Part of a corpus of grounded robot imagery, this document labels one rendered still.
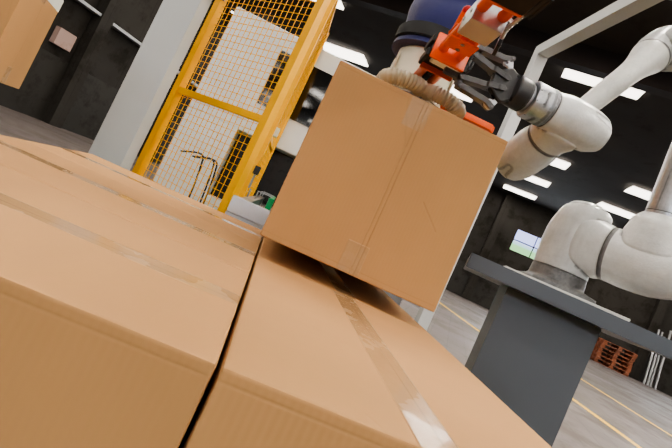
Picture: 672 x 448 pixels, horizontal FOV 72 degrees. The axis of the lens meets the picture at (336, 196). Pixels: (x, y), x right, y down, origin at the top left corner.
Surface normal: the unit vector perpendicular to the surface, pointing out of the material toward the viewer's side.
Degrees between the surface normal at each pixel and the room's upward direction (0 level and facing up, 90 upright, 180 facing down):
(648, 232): 91
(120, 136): 90
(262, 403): 90
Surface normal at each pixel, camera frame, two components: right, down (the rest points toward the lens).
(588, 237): -0.55, -0.40
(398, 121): 0.09, -0.02
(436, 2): -0.32, -0.49
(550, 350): -0.25, -0.17
